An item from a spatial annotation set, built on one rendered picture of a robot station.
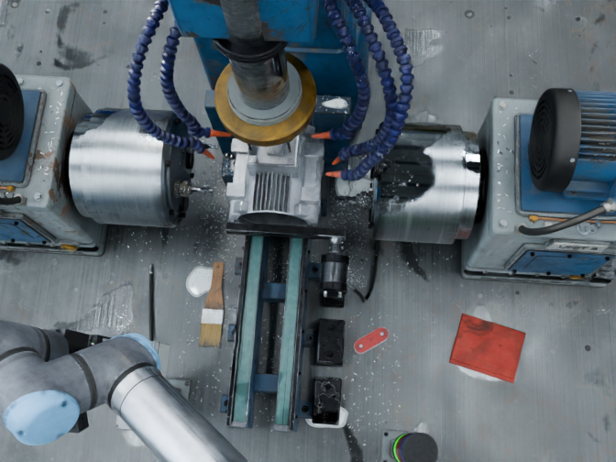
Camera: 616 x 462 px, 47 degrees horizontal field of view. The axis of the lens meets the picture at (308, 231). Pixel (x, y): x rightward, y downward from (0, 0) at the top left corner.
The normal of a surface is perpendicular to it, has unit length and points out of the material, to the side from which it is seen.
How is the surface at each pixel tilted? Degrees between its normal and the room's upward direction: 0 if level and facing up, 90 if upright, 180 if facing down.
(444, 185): 21
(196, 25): 90
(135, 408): 27
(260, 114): 0
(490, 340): 1
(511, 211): 0
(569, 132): 16
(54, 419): 68
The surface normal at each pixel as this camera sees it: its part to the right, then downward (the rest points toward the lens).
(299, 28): -0.07, 0.96
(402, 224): -0.08, 0.71
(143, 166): -0.06, 0.07
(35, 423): 0.61, 0.55
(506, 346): -0.01, -0.33
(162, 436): -0.49, -0.28
